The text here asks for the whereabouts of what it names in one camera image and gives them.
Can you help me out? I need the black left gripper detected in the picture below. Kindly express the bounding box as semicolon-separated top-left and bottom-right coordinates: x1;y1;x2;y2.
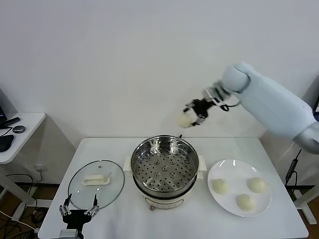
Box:
59;194;100;231

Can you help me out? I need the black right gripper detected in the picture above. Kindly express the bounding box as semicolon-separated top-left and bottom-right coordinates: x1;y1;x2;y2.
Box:
183;99;213;126

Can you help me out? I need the white steamed baozi bun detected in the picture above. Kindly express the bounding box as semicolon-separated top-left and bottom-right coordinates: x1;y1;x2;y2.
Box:
212;178;229;195
247;177;267;194
176;112;196;129
235;194;257;212

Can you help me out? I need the glass lid with cream handle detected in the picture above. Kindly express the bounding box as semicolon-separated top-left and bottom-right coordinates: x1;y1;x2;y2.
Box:
67;160;125;209

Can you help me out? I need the stainless steel steamer basket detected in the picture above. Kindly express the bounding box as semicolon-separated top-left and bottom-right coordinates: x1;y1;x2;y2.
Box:
124;135;207;197

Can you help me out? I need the white power strip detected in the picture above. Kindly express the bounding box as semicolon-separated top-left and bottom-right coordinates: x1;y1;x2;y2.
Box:
33;164;48;175

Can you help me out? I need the white round plate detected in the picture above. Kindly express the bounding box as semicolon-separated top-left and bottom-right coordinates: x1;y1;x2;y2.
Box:
207;159;272;218

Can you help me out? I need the cream electric cooker pot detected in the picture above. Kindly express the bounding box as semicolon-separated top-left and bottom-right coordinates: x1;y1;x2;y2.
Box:
134;178;199;212

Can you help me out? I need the white side desk with devices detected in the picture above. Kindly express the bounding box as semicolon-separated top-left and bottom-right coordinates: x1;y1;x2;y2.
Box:
0;112;54;222

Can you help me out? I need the black computer mouse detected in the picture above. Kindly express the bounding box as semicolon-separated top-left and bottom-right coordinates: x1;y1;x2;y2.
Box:
0;134;15;153

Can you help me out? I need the black remote control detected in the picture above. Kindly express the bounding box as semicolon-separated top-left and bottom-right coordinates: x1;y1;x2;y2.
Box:
3;117;20;126

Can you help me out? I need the dark laptop computer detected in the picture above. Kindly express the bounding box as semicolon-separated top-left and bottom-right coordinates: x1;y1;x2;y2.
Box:
0;87;18;125

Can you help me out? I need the white side desk with label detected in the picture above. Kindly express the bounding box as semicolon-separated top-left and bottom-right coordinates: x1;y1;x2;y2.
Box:
295;184;319;225

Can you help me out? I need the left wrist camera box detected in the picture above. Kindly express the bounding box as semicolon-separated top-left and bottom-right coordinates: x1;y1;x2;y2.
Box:
59;229;78;239

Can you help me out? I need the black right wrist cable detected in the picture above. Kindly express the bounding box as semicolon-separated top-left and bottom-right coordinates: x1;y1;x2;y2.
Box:
220;98;241;112

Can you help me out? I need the black floor cable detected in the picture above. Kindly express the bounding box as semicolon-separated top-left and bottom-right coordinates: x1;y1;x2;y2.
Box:
5;173;60;186

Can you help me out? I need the black cable with inline controller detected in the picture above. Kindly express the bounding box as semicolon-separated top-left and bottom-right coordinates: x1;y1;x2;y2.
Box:
285;149;304;186

